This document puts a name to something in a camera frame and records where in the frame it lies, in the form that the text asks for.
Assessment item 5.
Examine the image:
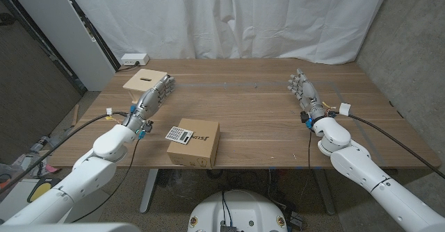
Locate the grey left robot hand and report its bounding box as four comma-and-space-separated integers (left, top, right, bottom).
125, 74, 177, 132

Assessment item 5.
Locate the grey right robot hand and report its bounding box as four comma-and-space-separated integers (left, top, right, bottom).
286, 67, 328, 122

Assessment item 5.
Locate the grey pocket calculator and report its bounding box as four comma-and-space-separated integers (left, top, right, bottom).
164, 126, 195, 145

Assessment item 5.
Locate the brown cardboard box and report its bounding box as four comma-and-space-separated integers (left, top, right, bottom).
165, 117, 221, 169

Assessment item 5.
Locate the light wooden drawer box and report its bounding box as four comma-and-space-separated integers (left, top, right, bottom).
122, 68, 169, 104

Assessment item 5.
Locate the white power strip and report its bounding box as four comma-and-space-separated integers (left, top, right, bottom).
120, 53, 150, 67

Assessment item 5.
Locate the grey tape strip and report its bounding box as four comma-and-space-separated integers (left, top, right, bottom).
332, 82, 387, 167

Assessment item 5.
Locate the grey metal table leg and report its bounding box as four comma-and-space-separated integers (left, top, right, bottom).
139, 168, 159, 215
314, 169, 337, 216

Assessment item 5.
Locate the white cloth curtain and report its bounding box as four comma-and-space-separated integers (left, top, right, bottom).
62, 0, 394, 65

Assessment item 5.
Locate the grey metal cylinder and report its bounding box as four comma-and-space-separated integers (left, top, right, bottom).
31, 136, 49, 153

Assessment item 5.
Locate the grey power adapter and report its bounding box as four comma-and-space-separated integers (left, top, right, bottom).
287, 210, 307, 230

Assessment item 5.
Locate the white board panel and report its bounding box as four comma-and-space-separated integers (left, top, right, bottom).
3, 0, 118, 92

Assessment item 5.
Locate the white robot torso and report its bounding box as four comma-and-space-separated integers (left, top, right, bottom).
186, 189, 289, 232

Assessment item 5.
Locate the yellow black foot pedal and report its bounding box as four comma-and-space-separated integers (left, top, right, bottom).
26, 178, 62, 204

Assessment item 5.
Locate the white pedal platform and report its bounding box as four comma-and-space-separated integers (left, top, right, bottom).
0, 179, 111, 225

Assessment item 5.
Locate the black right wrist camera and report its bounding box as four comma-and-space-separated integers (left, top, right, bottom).
300, 110, 313, 129

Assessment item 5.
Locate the black power strip cable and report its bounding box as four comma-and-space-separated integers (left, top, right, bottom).
116, 61, 140, 72

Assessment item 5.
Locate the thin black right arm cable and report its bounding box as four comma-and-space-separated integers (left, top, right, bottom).
306, 129, 313, 170

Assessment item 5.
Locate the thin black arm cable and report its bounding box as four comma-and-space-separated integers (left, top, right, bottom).
306, 129, 313, 170
71, 138, 142, 224

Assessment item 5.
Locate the black frame post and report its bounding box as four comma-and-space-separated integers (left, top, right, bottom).
58, 0, 122, 72

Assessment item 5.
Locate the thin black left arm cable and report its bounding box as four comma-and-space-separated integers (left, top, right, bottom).
71, 138, 142, 224

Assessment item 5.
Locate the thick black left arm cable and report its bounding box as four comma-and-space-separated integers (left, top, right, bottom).
0, 110, 129, 195

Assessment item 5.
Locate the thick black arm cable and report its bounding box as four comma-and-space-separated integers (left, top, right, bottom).
347, 113, 445, 180
0, 110, 129, 195

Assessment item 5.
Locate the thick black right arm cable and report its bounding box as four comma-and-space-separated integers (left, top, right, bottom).
347, 113, 445, 180

